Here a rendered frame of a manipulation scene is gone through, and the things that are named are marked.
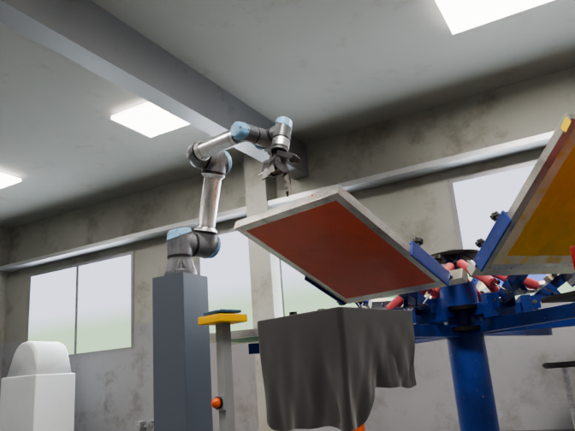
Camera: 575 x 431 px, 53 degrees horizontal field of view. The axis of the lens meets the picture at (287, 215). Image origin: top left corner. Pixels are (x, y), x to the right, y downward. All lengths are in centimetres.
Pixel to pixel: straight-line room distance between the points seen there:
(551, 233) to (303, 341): 119
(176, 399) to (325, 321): 78
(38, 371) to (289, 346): 615
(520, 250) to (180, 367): 155
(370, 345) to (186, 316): 83
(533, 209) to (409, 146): 431
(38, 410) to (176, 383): 564
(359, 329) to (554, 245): 104
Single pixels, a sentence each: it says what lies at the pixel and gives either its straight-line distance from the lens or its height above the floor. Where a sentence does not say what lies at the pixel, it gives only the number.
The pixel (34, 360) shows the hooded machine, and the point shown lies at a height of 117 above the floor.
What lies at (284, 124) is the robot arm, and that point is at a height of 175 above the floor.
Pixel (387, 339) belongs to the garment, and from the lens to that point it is 232.
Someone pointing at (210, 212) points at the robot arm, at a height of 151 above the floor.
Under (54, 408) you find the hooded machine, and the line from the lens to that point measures 826.
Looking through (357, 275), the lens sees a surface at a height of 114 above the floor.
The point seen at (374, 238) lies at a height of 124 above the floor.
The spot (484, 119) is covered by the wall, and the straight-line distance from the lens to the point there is 663.
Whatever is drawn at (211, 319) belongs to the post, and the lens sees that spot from 209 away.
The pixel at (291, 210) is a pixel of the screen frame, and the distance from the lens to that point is 227.
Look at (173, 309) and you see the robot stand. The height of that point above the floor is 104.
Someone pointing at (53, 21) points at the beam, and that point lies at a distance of 445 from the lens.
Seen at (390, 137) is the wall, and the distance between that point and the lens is 686.
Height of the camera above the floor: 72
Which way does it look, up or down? 16 degrees up
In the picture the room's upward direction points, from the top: 4 degrees counter-clockwise
